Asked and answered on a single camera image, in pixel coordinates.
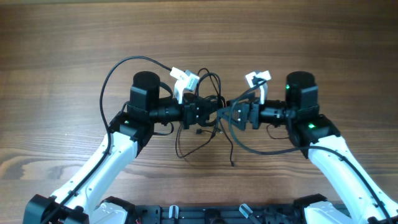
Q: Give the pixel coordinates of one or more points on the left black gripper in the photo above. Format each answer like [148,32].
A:
[187,112]

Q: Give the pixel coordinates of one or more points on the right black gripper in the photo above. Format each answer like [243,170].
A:
[254,114]

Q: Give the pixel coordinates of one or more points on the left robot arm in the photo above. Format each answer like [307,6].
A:
[151,101]

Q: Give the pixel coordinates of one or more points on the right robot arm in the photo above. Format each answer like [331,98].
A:
[320,141]

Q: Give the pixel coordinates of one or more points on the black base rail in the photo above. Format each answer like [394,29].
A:
[269,214]

